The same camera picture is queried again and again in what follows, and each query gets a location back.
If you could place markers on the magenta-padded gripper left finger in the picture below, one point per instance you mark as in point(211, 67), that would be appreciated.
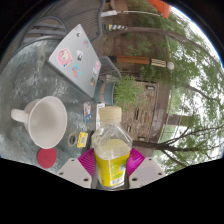
point(75, 171)

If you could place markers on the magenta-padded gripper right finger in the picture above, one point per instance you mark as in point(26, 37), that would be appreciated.
point(146, 171)

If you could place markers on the yellow-labelled clear drink bottle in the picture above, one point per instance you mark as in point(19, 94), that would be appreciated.
point(111, 163)

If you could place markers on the flat round red coaster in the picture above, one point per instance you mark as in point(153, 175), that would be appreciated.
point(46, 158)

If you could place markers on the white ceramic mug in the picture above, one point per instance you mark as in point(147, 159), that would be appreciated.
point(46, 121)

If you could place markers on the small colourful card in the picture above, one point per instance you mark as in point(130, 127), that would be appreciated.
point(87, 111)

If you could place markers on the white printed booklet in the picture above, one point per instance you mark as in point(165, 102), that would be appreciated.
point(100, 108)

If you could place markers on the green plant in teal pot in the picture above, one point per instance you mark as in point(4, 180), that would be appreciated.
point(105, 92)

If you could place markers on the silver laptop with stickers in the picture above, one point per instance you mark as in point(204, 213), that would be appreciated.
point(75, 56)

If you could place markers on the blue yellow striped bollard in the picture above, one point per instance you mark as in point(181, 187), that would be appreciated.
point(116, 27)

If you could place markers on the grey wicker armchair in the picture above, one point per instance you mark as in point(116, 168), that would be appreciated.
point(76, 15)

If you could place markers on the black wall lantern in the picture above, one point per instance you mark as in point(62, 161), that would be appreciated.
point(150, 87)

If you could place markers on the wooden striped lamp post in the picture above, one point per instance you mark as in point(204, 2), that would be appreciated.
point(133, 60)

